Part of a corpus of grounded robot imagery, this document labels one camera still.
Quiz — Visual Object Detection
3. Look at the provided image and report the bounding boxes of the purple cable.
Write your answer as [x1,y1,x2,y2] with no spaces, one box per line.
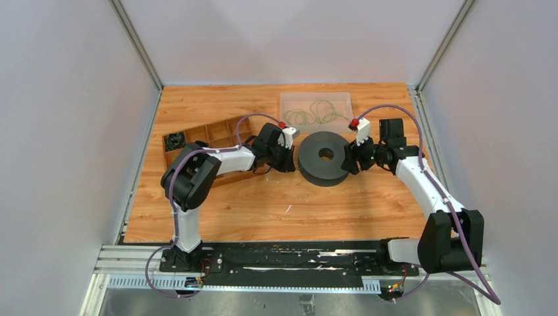
[144,113,289,300]
[349,104,502,306]

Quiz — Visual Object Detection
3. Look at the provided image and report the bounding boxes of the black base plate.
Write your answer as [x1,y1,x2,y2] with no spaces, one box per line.
[158,240,419,292]

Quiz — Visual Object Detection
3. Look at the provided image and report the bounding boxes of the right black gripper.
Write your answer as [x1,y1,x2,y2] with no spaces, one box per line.
[342,132,386,175]

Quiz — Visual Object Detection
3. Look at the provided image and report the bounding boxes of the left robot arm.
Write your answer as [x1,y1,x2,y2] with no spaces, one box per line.
[161,123,300,272]

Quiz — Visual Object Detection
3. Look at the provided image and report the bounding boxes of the dark multicolour wire coil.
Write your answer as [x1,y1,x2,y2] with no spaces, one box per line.
[165,131,188,152]

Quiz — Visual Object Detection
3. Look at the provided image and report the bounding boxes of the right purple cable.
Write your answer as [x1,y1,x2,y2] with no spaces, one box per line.
[349,104,502,306]

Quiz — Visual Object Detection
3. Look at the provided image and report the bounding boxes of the aluminium frame rail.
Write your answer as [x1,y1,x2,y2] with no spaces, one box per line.
[80,241,501,315]

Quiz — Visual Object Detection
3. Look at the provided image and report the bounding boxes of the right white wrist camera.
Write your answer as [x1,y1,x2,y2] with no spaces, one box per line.
[349,118,370,146]

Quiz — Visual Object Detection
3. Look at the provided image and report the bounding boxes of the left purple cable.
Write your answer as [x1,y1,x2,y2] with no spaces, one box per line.
[144,113,289,300]

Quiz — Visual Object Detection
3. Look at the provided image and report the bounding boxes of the translucent plastic bin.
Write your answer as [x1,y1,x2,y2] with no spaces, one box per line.
[280,92,354,134]

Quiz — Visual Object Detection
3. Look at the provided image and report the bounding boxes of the green wires in bin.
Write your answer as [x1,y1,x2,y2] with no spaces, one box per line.
[283,100,349,126]

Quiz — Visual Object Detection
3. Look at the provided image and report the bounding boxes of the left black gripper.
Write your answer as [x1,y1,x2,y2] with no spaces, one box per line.
[266,142,296,173]

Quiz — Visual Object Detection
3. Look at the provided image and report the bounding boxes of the wooden compartment tray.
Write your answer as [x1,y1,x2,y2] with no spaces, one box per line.
[162,115,266,188]

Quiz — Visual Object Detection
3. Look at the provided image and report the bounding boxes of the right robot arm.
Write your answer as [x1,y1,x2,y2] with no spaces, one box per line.
[342,118,484,275]

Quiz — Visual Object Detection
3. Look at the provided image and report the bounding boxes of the dark grey spool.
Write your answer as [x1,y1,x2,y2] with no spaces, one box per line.
[297,131,349,187]

